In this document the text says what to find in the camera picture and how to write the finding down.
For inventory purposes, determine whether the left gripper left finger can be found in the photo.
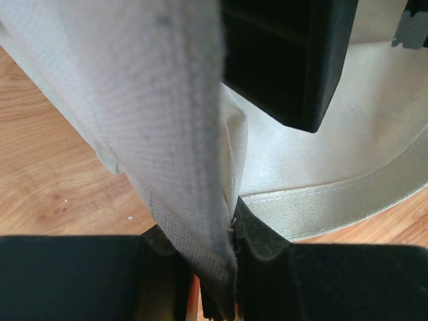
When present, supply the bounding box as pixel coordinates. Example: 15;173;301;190
1;227;199;320

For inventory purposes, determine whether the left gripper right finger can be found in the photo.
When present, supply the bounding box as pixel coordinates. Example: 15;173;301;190
235;201;427;320

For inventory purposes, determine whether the beige canvas tote bag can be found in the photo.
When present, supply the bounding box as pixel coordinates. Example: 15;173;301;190
0;0;428;318

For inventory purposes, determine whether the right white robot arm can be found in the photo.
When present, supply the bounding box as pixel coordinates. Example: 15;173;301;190
221;0;358;133

